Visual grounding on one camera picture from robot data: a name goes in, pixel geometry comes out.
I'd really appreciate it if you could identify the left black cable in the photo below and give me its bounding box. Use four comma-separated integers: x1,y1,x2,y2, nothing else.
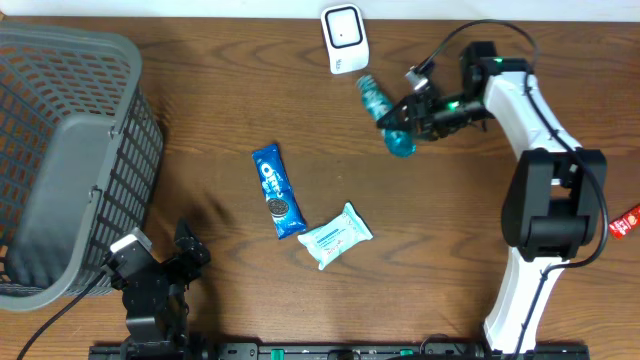
16,269,109,360

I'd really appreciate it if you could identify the red snack bar wrapper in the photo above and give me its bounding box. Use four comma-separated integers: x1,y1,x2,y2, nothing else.
608,206,640,239

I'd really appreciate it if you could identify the blue Oreo cookie pack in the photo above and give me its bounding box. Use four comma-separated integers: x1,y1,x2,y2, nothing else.
252,144,307,240

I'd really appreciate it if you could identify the white barcode scanner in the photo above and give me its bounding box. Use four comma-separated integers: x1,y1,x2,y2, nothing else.
320,4,370,75

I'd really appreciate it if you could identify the teal Listerine mouthwash bottle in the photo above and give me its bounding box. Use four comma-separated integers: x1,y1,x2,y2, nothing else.
355,74,417,159

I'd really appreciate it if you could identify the mint green wipes pack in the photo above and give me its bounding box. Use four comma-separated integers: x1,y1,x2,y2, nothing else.
298,202,374,271

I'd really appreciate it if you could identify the right black cable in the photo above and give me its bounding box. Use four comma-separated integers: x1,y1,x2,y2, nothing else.
417,18,611,359

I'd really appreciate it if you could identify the grey plastic mesh basket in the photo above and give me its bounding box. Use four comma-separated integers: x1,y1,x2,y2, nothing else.
1,22,164,312

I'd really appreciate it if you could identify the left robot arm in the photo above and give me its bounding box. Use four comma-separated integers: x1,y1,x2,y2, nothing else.
89,219,211,359

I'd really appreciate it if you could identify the black cable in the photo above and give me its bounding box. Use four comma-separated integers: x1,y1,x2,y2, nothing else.
16,269,109,360
417,18,611,359

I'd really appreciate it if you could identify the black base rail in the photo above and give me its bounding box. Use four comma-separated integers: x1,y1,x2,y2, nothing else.
88,341,590,360

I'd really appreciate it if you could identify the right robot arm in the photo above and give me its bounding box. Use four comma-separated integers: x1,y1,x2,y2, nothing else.
377,42,607,359

